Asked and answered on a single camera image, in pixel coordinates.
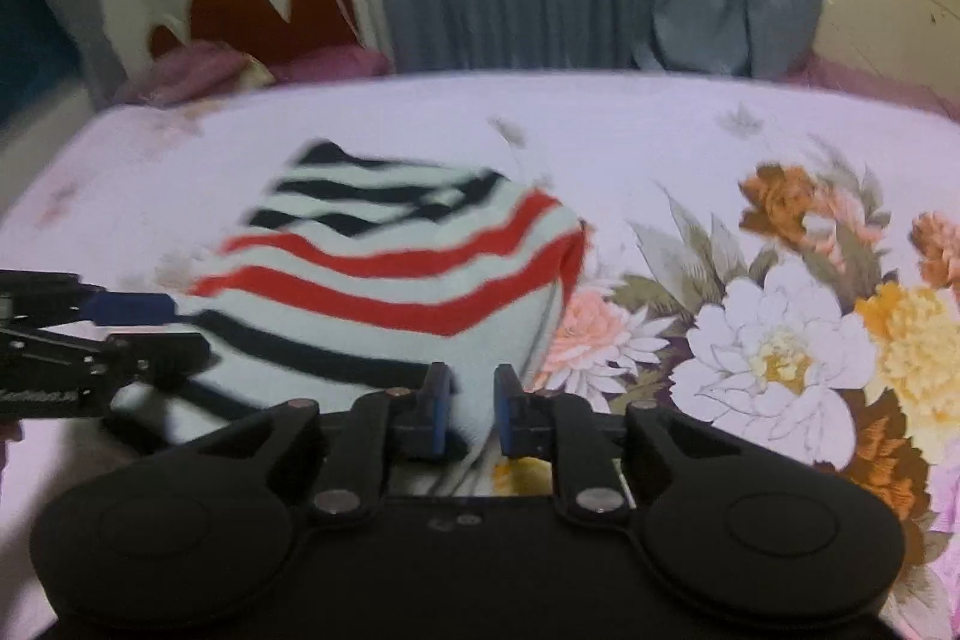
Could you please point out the striped red black white sweater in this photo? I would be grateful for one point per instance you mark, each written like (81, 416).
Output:
(356, 274)

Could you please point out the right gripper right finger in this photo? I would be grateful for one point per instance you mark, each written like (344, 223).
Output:
(579, 444)

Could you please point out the pink floral bed sheet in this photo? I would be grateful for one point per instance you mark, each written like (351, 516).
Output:
(779, 259)

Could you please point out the pink pillow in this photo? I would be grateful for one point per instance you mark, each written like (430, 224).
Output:
(212, 69)

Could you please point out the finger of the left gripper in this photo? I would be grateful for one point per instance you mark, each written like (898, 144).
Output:
(107, 308)
(155, 358)

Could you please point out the window with white frame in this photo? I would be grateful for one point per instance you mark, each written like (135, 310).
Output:
(37, 55)

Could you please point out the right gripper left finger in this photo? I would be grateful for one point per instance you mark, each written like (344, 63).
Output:
(381, 430)

